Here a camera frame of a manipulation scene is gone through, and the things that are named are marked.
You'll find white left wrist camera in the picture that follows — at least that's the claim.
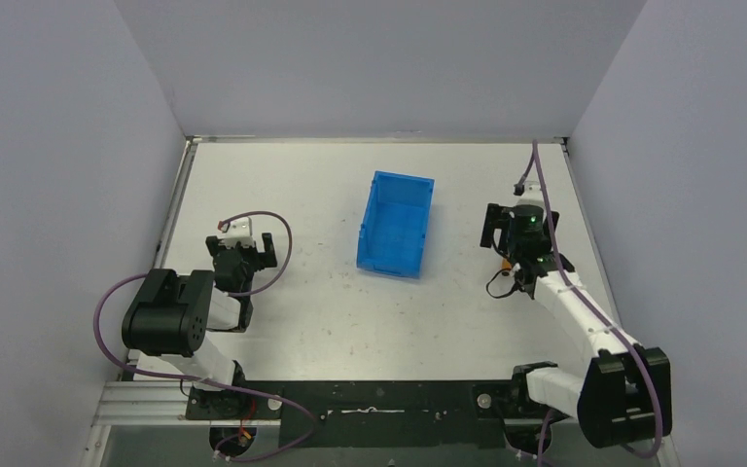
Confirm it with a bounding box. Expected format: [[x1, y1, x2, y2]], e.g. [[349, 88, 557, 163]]
[[217, 217, 256, 249]]

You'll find aluminium back table rail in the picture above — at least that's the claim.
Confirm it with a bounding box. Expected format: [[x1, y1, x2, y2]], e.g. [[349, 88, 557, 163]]
[[187, 133, 534, 144]]

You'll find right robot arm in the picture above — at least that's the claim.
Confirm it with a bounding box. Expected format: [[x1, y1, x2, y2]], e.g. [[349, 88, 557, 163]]
[[480, 203, 673, 449]]

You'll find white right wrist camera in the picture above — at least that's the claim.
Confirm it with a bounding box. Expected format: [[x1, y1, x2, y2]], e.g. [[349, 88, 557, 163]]
[[515, 181, 545, 208]]

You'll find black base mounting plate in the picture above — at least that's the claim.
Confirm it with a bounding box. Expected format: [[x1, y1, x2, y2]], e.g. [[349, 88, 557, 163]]
[[185, 379, 547, 449]]

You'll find aluminium left table rail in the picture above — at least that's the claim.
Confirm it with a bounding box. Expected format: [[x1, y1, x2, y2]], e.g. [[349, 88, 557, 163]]
[[152, 136, 197, 268]]

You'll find blue plastic bin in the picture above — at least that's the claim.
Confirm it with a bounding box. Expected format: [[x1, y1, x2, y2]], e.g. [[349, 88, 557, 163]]
[[356, 170, 435, 279]]

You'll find aluminium front frame rail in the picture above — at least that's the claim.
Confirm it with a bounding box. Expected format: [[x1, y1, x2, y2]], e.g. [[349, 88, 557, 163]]
[[93, 379, 545, 426]]

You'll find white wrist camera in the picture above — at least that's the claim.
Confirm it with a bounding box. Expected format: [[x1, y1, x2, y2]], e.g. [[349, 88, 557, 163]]
[[515, 181, 545, 208], [217, 217, 256, 249]]

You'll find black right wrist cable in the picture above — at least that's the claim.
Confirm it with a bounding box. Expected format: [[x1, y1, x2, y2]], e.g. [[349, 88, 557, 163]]
[[484, 267, 529, 301]]

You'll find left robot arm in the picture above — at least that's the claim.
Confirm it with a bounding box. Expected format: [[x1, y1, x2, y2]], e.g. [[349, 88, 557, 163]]
[[122, 233, 278, 419]]

